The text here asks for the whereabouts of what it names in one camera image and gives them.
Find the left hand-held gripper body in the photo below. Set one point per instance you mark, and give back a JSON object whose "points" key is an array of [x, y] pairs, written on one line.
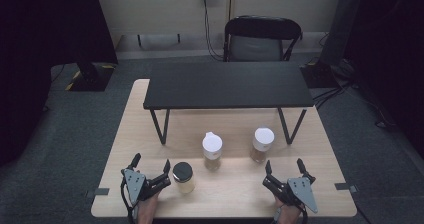
{"points": [[135, 184]]}

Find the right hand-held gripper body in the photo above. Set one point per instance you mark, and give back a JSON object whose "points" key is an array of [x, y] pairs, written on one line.
{"points": [[301, 190]]}

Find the black-lidded glass jar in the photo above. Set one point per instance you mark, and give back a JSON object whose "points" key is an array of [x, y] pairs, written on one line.
{"points": [[183, 177]]}

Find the white-lidded round jar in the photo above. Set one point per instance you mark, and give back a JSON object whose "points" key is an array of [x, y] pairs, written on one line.
{"points": [[263, 140]]}

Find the white-lidded jar with tab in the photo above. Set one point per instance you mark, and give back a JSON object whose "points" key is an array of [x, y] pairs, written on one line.
{"points": [[212, 147]]}

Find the black metal shelf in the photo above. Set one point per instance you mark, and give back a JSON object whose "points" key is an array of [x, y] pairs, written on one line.
{"points": [[230, 84]]}

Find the person's right hand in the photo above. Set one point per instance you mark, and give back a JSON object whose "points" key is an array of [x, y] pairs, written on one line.
{"points": [[288, 214]]}

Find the person's left hand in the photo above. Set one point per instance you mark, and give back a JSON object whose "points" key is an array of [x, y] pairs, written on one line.
{"points": [[146, 210]]}

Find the grey tape strip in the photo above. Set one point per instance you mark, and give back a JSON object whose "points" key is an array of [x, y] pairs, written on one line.
{"points": [[345, 186], [98, 192]]}

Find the black stand base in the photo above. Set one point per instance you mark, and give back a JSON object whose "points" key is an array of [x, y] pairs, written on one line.
{"points": [[91, 77], [318, 74]]}

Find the black folding chair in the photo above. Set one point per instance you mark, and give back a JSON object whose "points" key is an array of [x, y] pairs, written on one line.
{"points": [[260, 29]]}

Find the black curtain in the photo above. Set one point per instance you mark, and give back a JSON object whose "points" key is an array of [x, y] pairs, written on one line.
{"points": [[393, 50], [40, 50]]}

